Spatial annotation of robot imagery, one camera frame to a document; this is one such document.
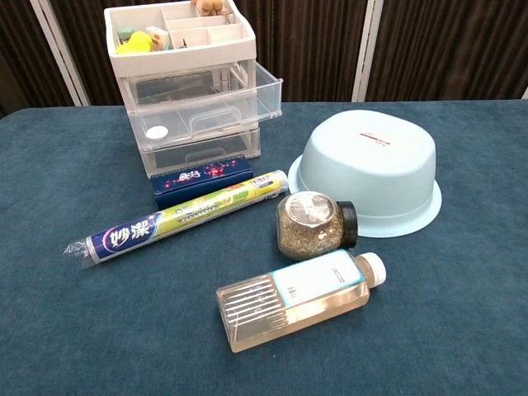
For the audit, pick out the clear drawer with white cap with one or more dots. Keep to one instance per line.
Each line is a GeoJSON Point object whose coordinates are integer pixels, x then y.
{"type": "Point", "coordinates": [247, 107]}

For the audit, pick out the clear plastic drawer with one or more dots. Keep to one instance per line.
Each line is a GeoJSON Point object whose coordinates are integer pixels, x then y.
{"type": "Point", "coordinates": [173, 163]}

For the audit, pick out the glass spice jar black lid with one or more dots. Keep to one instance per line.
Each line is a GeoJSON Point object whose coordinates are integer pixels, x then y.
{"type": "Point", "coordinates": [309, 231]}

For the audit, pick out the dark blue toothpaste box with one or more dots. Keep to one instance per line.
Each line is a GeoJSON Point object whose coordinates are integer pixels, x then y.
{"type": "Point", "coordinates": [198, 175]}

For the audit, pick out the light blue plastic basin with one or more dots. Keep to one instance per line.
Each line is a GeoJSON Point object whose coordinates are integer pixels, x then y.
{"type": "Point", "coordinates": [363, 177]}

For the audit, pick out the cling film roll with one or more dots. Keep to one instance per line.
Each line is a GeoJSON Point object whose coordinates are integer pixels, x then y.
{"type": "Point", "coordinates": [165, 224]}

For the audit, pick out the clear square bottle white cap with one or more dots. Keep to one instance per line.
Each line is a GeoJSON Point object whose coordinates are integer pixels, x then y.
{"type": "Point", "coordinates": [297, 301]}

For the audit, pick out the white round cap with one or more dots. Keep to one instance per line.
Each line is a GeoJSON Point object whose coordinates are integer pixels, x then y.
{"type": "Point", "coordinates": [156, 132]}

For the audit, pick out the dark brown pleated curtain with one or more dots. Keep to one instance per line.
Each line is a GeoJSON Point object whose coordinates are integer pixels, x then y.
{"type": "Point", "coordinates": [309, 49]}

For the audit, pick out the small metal clips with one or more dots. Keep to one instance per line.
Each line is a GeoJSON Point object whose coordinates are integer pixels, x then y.
{"type": "Point", "coordinates": [183, 42]}

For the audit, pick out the dark blue table mat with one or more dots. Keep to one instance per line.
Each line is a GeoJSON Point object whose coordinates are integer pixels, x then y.
{"type": "Point", "coordinates": [412, 309]}

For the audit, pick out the small white orange box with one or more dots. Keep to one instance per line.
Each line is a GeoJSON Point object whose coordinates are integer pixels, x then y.
{"type": "Point", "coordinates": [158, 38]}

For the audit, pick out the yellow round disc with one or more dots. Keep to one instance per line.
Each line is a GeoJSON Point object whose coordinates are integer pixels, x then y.
{"type": "Point", "coordinates": [123, 50]}
{"type": "Point", "coordinates": [142, 41]}

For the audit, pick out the brown bear figure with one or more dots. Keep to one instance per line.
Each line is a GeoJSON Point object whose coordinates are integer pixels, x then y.
{"type": "Point", "coordinates": [208, 7]}

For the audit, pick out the green binder clip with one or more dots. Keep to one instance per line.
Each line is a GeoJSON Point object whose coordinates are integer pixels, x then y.
{"type": "Point", "coordinates": [125, 34]}

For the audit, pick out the white drawer organizer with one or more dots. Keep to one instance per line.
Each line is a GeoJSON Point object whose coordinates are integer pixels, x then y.
{"type": "Point", "coordinates": [185, 62]}

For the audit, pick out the white metal frame post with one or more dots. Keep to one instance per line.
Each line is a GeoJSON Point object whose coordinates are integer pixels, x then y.
{"type": "Point", "coordinates": [365, 49]}
{"type": "Point", "coordinates": [525, 95]}
{"type": "Point", "coordinates": [62, 53]}

